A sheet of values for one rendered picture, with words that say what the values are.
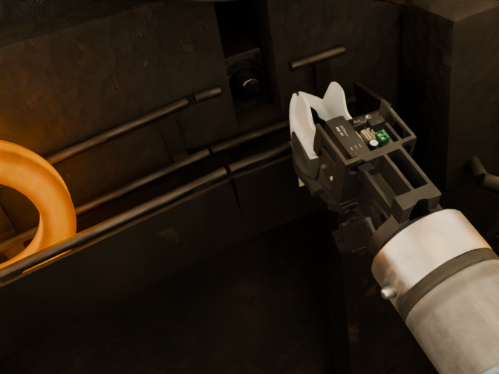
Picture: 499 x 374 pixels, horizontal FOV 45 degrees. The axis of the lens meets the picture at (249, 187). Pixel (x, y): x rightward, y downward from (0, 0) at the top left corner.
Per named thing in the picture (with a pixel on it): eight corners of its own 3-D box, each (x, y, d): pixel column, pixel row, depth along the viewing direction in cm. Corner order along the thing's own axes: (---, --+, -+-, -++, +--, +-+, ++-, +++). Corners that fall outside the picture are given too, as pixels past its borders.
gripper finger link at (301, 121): (298, 60, 60) (344, 120, 55) (295, 102, 65) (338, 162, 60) (270, 69, 59) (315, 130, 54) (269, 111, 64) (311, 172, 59)
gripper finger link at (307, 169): (320, 119, 61) (364, 180, 56) (318, 131, 62) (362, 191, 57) (278, 135, 60) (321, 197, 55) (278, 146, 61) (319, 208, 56)
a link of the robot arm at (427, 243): (476, 288, 53) (382, 332, 51) (443, 245, 56) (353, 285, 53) (509, 232, 46) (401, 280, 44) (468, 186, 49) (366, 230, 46)
